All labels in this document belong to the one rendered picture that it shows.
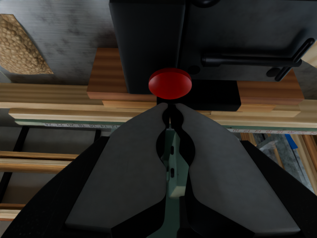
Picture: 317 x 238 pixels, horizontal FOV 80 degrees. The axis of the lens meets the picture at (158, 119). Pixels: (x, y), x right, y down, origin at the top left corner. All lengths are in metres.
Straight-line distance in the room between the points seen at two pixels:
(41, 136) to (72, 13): 2.88
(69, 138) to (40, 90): 2.57
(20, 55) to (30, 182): 2.66
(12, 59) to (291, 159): 1.02
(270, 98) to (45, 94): 0.34
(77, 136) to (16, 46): 2.63
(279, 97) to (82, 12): 0.25
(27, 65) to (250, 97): 0.30
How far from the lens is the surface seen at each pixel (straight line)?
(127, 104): 0.24
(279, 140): 1.08
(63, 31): 0.29
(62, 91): 0.37
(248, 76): 0.17
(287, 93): 0.27
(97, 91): 0.24
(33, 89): 0.39
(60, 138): 2.98
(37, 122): 0.40
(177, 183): 0.23
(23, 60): 0.33
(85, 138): 2.87
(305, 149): 1.65
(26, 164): 2.51
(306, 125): 0.42
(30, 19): 0.29
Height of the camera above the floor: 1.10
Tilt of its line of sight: 28 degrees down
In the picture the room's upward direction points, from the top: 178 degrees counter-clockwise
